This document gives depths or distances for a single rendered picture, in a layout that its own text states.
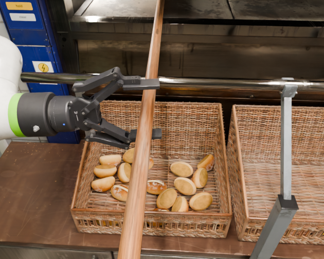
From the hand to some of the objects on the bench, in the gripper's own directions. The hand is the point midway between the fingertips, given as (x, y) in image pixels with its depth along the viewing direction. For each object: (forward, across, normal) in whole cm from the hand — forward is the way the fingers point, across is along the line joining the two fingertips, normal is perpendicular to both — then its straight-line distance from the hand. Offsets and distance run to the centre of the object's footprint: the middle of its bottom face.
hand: (153, 110), depth 59 cm
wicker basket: (-3, +61, -33) cm, 69 cm away
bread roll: (+5, +61, -19) cm, 64 cm away
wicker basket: (+56, +63, -29) cm, 89 cm away
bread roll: (-25, +59, -32) cm, 72 cm away
